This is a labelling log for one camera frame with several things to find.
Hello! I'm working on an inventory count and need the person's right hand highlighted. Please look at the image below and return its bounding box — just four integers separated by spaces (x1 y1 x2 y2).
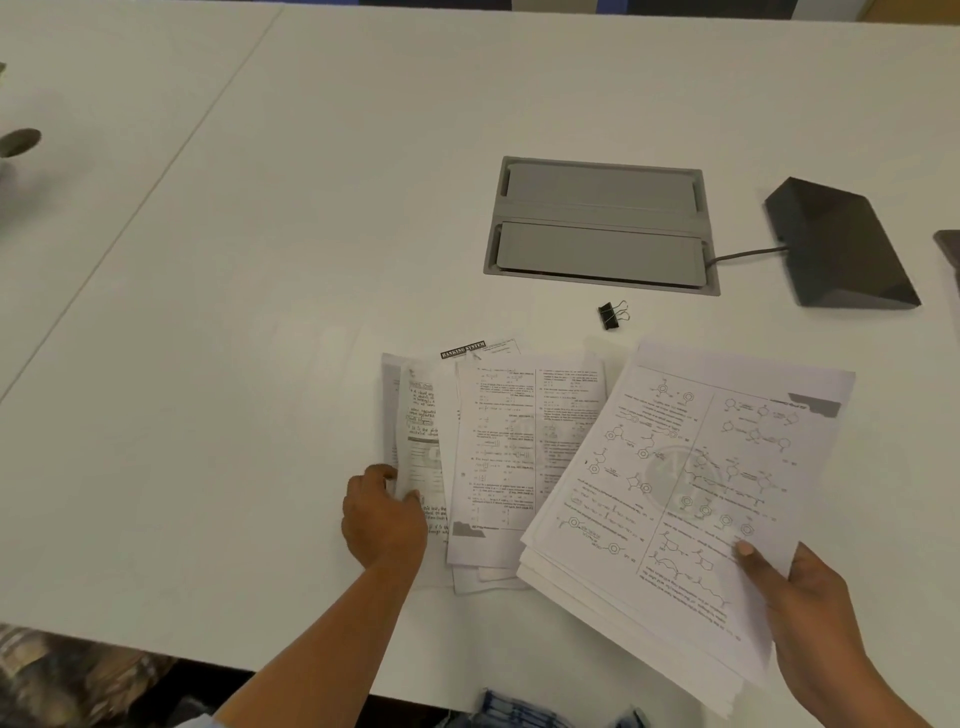
736 540 877 708

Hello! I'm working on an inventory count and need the grey cable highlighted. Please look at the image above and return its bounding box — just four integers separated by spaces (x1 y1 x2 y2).
703 245 790 269

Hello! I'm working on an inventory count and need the pile of printed papers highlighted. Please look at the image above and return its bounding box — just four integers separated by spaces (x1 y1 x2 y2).
379 337 610 598

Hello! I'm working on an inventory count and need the dark grey flat object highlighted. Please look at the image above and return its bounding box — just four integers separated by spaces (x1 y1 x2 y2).
932 229 960 335

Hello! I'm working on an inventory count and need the stack of chemistry diagram sheets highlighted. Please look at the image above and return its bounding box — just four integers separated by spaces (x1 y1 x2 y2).
516 341 858 720

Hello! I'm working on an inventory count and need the grey table cable box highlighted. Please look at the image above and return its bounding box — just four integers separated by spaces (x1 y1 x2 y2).
482 155 722 298

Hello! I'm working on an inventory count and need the black wedge-shaped device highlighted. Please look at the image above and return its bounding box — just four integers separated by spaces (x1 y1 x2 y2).
763 177 923 310

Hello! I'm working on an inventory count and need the blue plaid clothing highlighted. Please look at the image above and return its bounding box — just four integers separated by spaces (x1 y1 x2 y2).
471 688 650 728

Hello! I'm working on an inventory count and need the person's left hand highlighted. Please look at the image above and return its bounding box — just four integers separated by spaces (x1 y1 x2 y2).
341 463 430 571

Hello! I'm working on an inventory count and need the person's right forearm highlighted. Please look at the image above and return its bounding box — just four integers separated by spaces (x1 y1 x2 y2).
796 658 933 728

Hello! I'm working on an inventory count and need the person's left forearm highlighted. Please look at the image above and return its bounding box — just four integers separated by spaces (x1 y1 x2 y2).
213 553 429 728

